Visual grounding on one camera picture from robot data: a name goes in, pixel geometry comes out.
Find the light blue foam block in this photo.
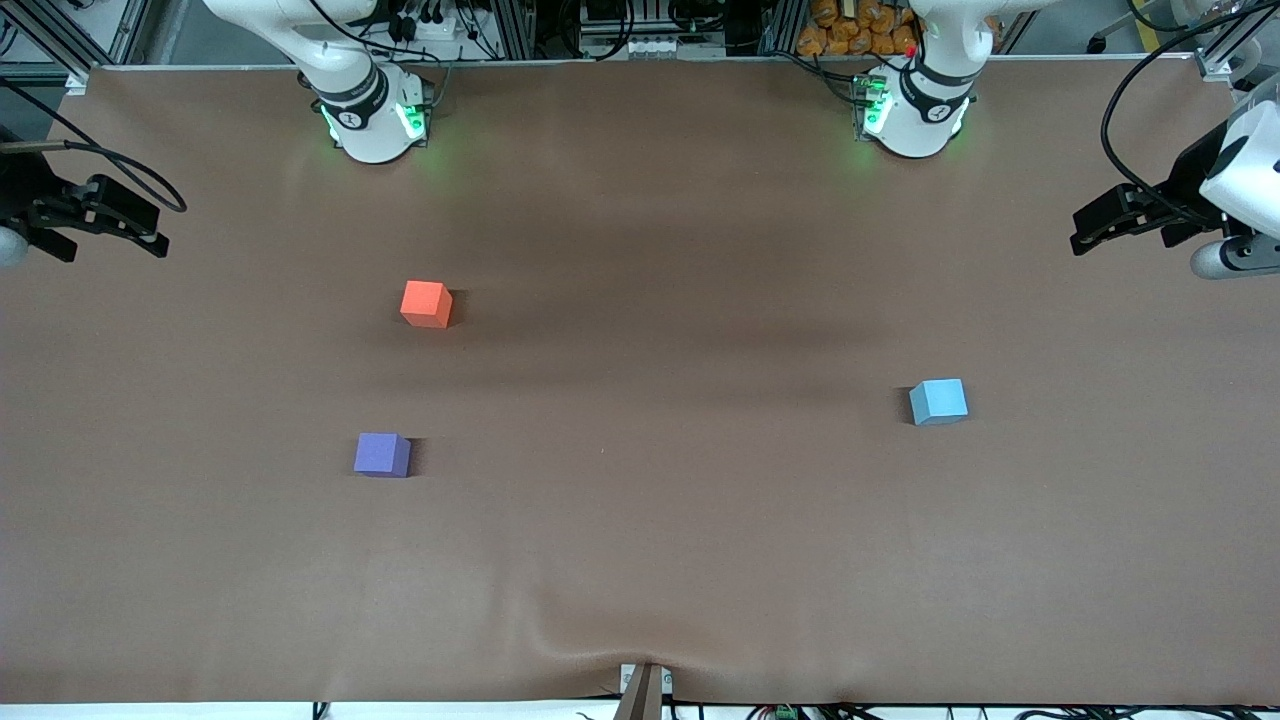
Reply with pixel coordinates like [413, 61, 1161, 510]
[908, 378, 970, 427]

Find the orange foam block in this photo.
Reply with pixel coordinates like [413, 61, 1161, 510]
[400, 280, 454, 330]

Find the purple foam block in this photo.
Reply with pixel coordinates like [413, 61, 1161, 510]
[353, 432, 412, 479]

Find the pile of orange objects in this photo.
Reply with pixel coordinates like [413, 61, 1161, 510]
[795, 0, 923, 58]

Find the brown table cover sheet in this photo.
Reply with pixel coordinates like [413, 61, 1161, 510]
[0, 55, 1280, 707]

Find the white power strip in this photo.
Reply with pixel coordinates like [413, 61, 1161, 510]
[580, 35, 683, 59]

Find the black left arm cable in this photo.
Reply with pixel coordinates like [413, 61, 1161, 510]
[1100, 20, 1280, 226]

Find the aluminium frame strut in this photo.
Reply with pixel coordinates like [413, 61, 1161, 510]
[0, 0, 153, 96]
[1193, 0, 1280, 83]

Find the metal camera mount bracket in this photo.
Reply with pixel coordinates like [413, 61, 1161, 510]
[618, 662, 674, 720]

